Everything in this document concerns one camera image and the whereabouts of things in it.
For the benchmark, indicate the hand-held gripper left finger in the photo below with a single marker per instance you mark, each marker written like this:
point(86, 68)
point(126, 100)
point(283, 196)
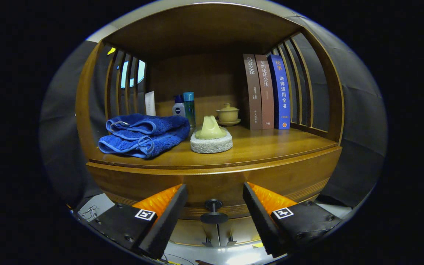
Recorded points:
point(166, 224)

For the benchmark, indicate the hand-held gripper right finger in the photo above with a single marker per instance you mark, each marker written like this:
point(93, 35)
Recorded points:
point(265, 224)

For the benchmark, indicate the black drawer knob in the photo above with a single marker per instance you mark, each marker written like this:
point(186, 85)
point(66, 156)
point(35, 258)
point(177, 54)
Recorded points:
point(214, 204)

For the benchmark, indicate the wooden drawer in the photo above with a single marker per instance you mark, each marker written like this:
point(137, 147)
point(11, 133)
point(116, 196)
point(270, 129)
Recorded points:
point(212, 184)

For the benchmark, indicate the wooden cabinet door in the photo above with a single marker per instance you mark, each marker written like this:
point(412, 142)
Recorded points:
point(243, 232)
point(190, 232)

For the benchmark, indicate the wooden countertop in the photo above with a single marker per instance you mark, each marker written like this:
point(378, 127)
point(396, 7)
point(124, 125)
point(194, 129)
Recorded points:
point(263, 147)

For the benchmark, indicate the wooden cabinet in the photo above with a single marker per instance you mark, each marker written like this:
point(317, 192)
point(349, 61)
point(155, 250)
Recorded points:
point(204, 29)

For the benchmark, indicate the blue towel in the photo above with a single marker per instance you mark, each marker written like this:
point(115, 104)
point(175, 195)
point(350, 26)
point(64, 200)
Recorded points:
point(142, 136)

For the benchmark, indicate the beige lidded teacup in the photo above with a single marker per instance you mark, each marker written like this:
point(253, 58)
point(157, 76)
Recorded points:
point(228, 115)

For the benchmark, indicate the white lotion bottle blue cap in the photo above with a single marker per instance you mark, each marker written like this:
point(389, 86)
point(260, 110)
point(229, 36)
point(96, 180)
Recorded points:
point(178, 108)

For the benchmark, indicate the teal bottle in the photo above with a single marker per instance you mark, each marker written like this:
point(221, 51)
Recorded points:
point(189, 106)

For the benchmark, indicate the white tube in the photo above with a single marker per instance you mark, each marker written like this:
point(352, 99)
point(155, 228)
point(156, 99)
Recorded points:
point(150, 105)

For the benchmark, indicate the reddish brown book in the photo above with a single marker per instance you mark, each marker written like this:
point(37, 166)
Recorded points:
point(265, 92)

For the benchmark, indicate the dark brown book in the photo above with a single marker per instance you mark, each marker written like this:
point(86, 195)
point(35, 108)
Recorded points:
point(251, 92)

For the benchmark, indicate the blue book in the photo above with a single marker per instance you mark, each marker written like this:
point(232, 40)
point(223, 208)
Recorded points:
point(281, 92)

